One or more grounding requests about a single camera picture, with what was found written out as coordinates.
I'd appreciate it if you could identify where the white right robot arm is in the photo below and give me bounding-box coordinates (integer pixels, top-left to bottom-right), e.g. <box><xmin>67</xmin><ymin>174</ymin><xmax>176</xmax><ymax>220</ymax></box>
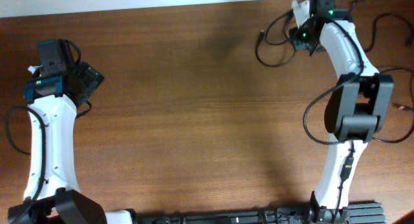
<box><xmin>290</xmin><ymin>0</ymin><xmax>393</xmax><ymax>222</ymax></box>

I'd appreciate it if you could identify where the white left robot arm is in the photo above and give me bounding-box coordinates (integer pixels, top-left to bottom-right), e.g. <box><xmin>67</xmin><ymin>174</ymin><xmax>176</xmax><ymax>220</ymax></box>
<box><xmin>8</xmin><ymin>39</ymin><xmax>137</xmax><ymax>223</ymax></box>

